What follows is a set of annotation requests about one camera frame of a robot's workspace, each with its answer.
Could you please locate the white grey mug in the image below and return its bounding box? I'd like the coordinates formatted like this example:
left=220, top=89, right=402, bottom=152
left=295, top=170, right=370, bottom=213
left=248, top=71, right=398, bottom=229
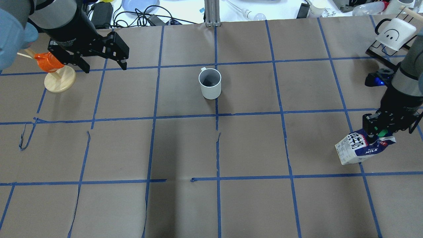
left=198, top=67, right=222, bottom=100

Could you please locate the wooden cup stand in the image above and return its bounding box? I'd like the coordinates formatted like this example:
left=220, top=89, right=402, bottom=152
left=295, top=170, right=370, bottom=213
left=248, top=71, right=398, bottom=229
left=17, top=48, right=76, bottom=93

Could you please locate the orange plastic cup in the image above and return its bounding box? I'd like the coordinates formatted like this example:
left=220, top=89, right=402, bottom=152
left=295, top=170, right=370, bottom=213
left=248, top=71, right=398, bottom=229
left=34, top=52, right=64, bottom=73

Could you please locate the clear plastic bottle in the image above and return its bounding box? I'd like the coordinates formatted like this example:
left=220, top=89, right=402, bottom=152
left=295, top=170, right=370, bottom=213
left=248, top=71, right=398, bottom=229
left=352, top=1, right=389, bottom=16

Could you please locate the black cable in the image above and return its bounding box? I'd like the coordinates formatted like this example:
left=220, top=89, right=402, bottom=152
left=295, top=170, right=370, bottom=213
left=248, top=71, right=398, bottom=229
left=112, top=5, right=199, bottom=27

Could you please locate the blue plate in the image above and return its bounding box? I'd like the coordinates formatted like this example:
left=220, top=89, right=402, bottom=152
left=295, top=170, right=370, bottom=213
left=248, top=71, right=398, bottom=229
left=121, top=0, right=160, bottom=12

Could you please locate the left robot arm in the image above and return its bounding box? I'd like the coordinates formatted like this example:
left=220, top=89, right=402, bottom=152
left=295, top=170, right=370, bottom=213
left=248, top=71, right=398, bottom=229
left=0, top=0, right=130, bottom=73

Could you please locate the aluminium profile post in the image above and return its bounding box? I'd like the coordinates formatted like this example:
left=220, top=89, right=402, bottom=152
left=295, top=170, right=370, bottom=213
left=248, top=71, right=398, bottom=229
left=204, top=0, right=221, bottom=27

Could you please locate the black metal mug rack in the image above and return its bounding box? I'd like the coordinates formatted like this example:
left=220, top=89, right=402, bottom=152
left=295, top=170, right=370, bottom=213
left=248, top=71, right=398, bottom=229
left=366, top=7, right=422, bottom=69

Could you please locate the blue white milk carton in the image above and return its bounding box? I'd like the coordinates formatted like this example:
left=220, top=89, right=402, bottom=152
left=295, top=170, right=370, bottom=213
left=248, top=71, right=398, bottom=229
left=334, top=129, right=396, bottom=165

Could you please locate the white paper cup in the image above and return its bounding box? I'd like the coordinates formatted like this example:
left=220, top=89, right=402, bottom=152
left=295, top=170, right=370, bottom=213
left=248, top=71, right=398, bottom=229
left=308, top=0, right=328, bottom=18

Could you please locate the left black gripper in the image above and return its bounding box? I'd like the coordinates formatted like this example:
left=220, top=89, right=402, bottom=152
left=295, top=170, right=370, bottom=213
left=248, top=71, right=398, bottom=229
left=38, top=3, right=130, bottom=73

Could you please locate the white smiley face mug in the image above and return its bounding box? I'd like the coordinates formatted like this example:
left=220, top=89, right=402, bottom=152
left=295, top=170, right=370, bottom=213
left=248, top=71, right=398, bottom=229
left=375, top=18, right=417, bottom=51

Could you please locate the black power adapter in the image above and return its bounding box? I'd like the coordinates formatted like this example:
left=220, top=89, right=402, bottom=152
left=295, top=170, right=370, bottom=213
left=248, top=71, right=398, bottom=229
left=91, top=2, right=113, bottom=29

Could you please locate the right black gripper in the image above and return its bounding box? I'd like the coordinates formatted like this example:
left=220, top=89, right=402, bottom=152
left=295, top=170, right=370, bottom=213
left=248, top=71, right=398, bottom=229
left=363, top=88, right=423, bottom=144

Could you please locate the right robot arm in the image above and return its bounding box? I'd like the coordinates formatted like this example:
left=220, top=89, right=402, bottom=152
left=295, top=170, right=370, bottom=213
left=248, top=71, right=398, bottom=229
left=362, top=31, right=423, bottom=139

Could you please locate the light bulb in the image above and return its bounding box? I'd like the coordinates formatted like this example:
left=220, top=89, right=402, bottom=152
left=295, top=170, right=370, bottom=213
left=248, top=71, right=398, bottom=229
left=241, top=9, right=266, bottom=21

